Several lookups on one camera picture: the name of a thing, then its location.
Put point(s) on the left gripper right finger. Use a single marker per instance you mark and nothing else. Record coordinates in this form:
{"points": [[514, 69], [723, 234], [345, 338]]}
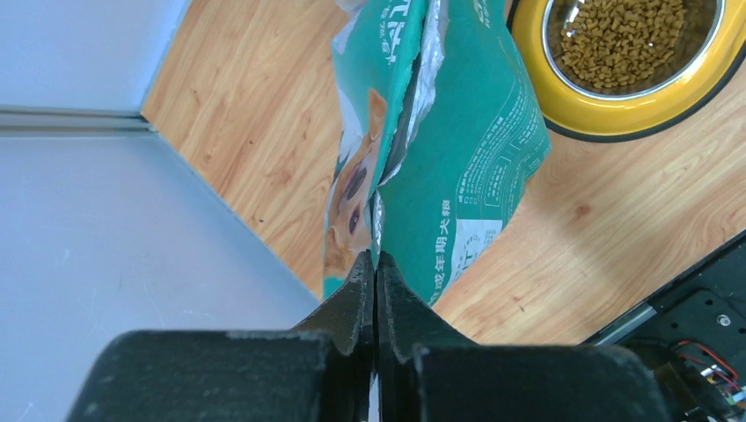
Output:
{"points": [[429, 371]]}

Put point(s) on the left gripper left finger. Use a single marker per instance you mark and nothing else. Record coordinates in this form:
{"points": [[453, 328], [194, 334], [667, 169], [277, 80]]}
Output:
{"points": [[319, 370]]}

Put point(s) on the green pet food bag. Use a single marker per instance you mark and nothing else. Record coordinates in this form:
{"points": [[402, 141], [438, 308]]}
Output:
{"points": [[441, 133]]}

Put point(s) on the yellow double pet bowl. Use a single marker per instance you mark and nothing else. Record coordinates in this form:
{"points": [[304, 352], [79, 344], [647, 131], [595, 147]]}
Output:
{"points": [[709, 51]]}

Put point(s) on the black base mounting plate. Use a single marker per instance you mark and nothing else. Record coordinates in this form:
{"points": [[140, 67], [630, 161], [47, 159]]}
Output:
{"points": [[690, 334]]}

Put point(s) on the brown kibble in bowls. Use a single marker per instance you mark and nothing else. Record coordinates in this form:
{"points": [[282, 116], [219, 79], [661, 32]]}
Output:
{"points": [[610, 46]]}

